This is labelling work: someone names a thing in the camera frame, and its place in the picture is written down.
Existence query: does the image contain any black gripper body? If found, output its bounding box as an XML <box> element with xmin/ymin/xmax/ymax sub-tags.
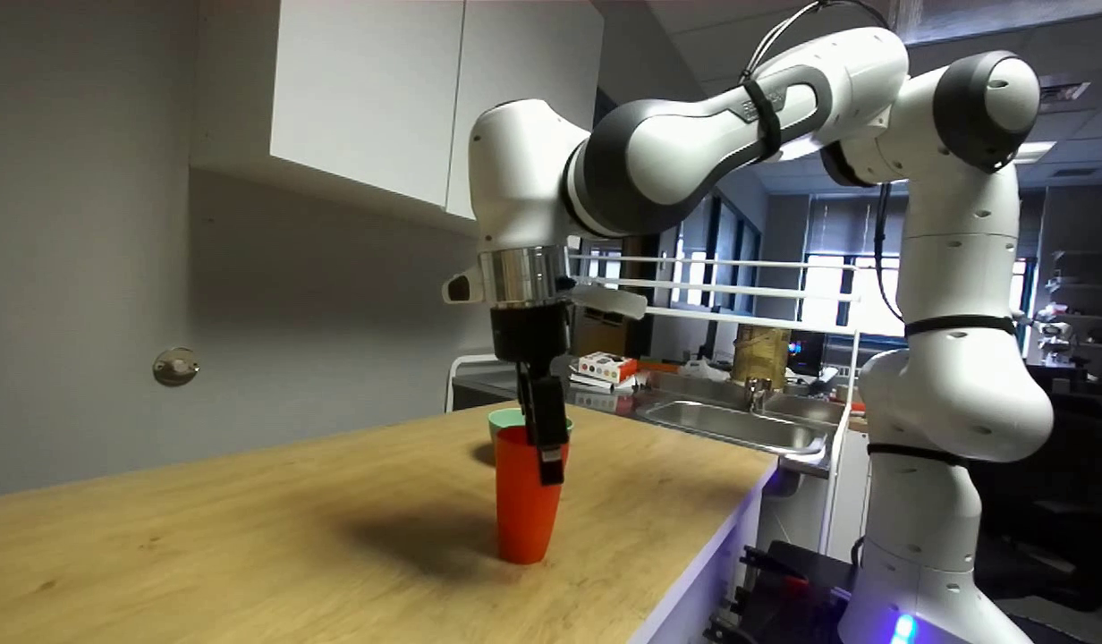
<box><xmin>492</xmin><ymin>300</ymin><xmax>573</xmax><ymax>385</ymax></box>

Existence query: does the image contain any orange plastic cup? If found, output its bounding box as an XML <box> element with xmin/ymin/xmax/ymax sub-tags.
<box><xmin>492</xmin><ymin>422</ymin><xmax>568</xmax><ymax>570</ymax></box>

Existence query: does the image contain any white wire dish rack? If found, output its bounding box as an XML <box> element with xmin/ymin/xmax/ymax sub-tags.
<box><xmin>565</xmin><ymin>244</ymin><xmax>867</xmax><ymax>566</ymax></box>

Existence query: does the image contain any ceiling air vent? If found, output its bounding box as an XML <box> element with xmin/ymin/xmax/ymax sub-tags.
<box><xmin>1035</xmin><ymin>77</ymin><xmax>1100</xmax><ymax>115</ymax></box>

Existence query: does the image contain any red and white box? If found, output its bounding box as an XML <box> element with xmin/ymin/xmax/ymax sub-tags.
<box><xmin>568</xmin><ymin>347</ymin><xmax>643</xmax><ymax>394</ymax></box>

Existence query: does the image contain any rectangular ceiling light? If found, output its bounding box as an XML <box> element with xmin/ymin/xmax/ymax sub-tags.
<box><xmin>1013</xmin><ymin>137</ymin><xmax>1060</xmax><ymax>167</ymax></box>

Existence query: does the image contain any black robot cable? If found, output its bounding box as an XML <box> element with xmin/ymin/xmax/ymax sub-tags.
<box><xmin>738</xmin><ymin>0</ymin><xmax>902</xmax><ymax>165</ymax></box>

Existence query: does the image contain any black equipment with red parts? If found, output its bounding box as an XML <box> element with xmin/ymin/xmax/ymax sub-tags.
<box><xmin>706</xmin><ymin>541</ymin><xmax>867</xmax><ymax>644</ymax></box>

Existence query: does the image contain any round metal wall knob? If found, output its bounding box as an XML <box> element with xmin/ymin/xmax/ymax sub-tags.
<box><xmin>149</xmin><ymin>344</ymin><xmax>204</xmax><ymax>390</ymax></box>

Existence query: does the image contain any stainless steel sink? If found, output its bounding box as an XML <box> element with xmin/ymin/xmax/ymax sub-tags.
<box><xmin>638</xmin><ymin>396</ymin><xmax>837</xmax><ymax>465</ymax></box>

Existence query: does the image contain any white metal tube frame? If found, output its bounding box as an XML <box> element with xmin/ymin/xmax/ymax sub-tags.
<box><xmin>445</xmin><ymin>351</ymin><xmax>507</xmax><ymax>414</ymax></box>

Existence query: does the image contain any white wall cabinet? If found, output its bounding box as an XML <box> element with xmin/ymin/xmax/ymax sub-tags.
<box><xmin>191</xmin><ymin>0</ymin><xmax>610</xmax><ymax>233</ymax></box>

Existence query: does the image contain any window with blinds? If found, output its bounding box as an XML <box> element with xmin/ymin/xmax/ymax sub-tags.
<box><xmin>799</xmin><ymin>192</ymin><xmax>923</xmax><ymax>337</ymax></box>

